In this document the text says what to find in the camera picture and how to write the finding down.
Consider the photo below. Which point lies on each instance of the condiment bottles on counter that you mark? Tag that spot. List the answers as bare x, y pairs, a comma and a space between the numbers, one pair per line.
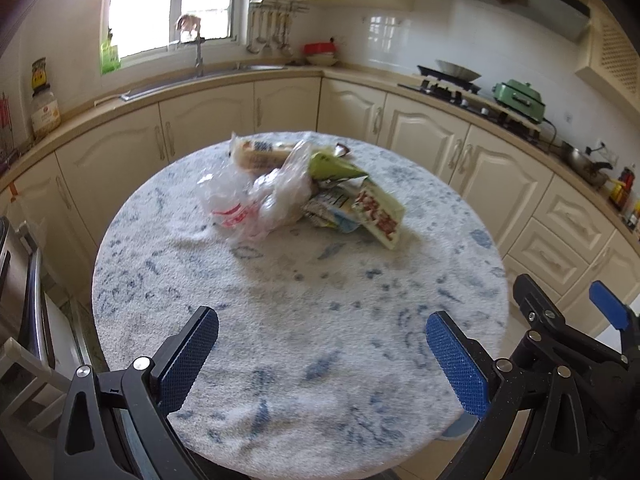
622, 200

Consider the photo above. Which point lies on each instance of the steel wok pan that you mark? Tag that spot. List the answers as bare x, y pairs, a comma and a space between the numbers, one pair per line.
457, 71

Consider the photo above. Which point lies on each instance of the cream kitchen base cabinets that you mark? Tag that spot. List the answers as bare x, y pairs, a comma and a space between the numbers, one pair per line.
543, 220

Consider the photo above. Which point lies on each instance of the red lidded bowl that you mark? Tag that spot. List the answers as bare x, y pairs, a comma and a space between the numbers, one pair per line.
321, 53

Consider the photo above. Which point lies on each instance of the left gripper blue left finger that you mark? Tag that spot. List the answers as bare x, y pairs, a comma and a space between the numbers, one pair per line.
180, 358

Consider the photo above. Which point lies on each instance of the green electric cooking pot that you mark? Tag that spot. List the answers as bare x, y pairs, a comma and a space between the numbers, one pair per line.
520, 97

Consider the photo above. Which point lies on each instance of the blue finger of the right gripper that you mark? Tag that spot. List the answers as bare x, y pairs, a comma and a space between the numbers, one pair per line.
543, 316
615, 311

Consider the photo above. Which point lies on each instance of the clear plastic bag red print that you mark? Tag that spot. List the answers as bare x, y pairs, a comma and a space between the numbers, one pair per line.
249, 206

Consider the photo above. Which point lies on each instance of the blue white wrapper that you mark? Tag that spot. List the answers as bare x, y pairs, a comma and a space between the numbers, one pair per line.
333, 208

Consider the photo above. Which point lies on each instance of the glass jar yellow label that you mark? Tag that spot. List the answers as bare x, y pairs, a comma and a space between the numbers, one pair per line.
46, 115

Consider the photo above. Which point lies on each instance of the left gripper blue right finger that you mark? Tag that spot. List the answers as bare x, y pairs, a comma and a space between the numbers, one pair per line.
466, 364

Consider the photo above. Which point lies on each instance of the green bag on windowsill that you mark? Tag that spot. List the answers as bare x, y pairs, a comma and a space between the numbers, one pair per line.
109, 56

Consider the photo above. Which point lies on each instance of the black gas stove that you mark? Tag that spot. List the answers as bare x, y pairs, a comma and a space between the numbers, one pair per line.
463, 93

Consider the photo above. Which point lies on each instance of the white red text snack box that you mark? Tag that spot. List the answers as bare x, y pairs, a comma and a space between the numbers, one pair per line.
379, 213

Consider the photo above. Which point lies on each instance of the white blue patterned tablecloth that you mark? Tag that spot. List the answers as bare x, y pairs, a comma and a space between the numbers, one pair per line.
321, 369

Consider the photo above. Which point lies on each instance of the green snack wrapper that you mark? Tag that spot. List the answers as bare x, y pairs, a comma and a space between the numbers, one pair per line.
327, 167

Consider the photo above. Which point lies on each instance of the hanging utensil rack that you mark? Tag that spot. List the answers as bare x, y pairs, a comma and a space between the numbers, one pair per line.
270, 24

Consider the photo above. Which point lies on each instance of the chrome sink faucet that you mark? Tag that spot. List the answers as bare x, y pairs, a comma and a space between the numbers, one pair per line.
199, 60

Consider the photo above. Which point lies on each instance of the steel pot on counter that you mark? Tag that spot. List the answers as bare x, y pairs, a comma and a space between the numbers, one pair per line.
582, 165

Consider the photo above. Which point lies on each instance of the white bread wrapper package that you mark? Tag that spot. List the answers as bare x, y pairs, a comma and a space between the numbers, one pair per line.
258, 155

